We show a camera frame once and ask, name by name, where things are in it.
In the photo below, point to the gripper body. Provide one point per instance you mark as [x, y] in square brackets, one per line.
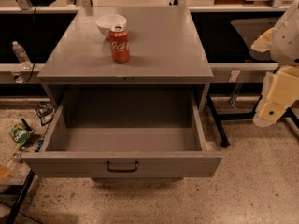
[286, 39]

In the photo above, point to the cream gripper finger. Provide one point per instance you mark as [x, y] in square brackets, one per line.
[264, 42]

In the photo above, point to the grey top drawer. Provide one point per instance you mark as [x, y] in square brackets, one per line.
[160, 129]

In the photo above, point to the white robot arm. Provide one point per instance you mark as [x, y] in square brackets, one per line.
[285, 38]

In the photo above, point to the grey metal cabinet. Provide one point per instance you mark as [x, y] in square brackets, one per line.
[167, 72]

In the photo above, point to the orange soda can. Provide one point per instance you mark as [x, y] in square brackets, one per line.
[119, 44]

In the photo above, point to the white bowl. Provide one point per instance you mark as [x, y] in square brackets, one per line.
[105, 23]

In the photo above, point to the dark snack packet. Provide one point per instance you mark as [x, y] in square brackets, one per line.
[45, 113]

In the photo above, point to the clear plastic water bottle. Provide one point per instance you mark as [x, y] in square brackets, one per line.
[21, 55]

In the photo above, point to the blue small packet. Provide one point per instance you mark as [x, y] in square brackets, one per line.
[39, 145]

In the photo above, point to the green snack bag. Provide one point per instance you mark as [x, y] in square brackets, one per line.
[20, 134]

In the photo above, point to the plastic bottle on floor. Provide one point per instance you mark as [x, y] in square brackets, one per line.
[14, 161]

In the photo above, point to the black stand leg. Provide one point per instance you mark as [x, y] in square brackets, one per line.
[20, 198]

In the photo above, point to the grey chair with black frame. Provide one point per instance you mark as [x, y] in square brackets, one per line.
[248, 29]

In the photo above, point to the black drawer handle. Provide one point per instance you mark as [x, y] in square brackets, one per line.
[122, 167]

